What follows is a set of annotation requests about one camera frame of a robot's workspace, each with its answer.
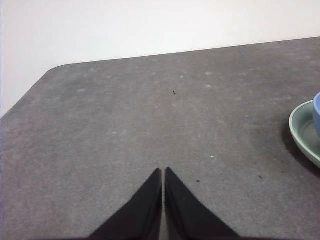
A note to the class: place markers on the green shallow plate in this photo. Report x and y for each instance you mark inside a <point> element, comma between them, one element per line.
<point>303,130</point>

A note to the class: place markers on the blue ribbed bowl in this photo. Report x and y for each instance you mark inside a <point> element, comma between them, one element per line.
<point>317,112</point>

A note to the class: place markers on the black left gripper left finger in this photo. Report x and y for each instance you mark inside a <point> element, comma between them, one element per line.
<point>140,215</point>

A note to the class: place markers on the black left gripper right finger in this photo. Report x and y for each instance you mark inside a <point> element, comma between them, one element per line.
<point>187,215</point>

